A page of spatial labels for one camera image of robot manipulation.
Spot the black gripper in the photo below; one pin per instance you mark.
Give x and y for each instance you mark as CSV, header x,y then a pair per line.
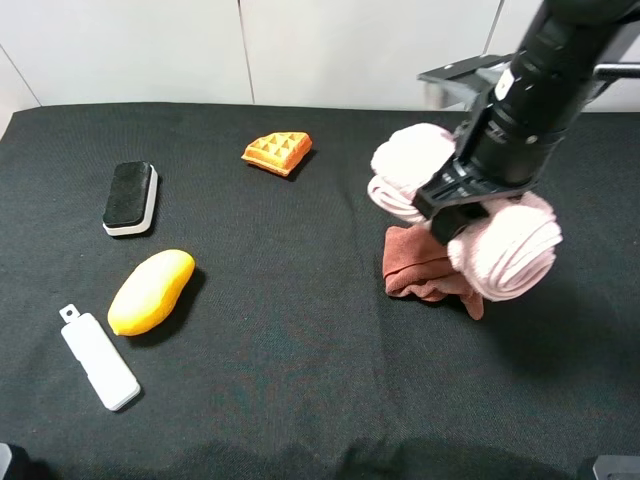
x,y
452,197

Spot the pink towel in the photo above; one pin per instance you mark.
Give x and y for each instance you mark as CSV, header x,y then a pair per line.
x,y
502,256

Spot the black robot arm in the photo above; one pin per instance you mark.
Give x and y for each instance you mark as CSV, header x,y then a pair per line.
x,y
522,106

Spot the grey object bottom right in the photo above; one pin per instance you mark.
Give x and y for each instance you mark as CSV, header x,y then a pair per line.
x,y
610,467

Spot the grey object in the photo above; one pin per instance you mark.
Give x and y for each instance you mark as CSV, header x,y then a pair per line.
x,y
6,461
610,467

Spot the grey object bottom left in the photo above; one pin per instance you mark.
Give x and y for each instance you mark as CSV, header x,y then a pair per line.
x,y
6,461

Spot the reddish brown cloth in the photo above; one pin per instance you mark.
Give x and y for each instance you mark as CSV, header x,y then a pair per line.
x,y
414,263

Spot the orange waffle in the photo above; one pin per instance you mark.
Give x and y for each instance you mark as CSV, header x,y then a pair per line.
x,y
279,152

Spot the yellow mango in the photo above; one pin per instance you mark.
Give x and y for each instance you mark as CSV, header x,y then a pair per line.
x,y
150,293

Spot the black and white eraser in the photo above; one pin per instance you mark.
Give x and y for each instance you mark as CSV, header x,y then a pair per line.
x,y
131,201

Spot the white plastic case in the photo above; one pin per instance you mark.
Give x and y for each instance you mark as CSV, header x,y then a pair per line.
x,y
110,377

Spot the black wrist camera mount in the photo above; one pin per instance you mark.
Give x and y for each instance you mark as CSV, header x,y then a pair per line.
x,y
462,82

